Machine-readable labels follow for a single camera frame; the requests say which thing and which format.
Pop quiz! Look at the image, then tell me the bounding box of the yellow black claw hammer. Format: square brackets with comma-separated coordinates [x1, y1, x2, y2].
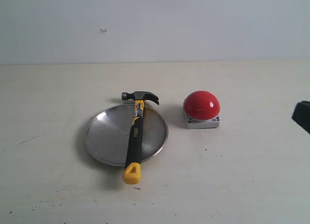
[122, 91, 159, 185]

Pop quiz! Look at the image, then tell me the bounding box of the red dome push button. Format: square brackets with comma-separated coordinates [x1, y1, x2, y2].
[183, 91, 220, 129]

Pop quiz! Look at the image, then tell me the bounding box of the round steel plate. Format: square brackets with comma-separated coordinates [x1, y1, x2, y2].
[84, 104, 169, 167]

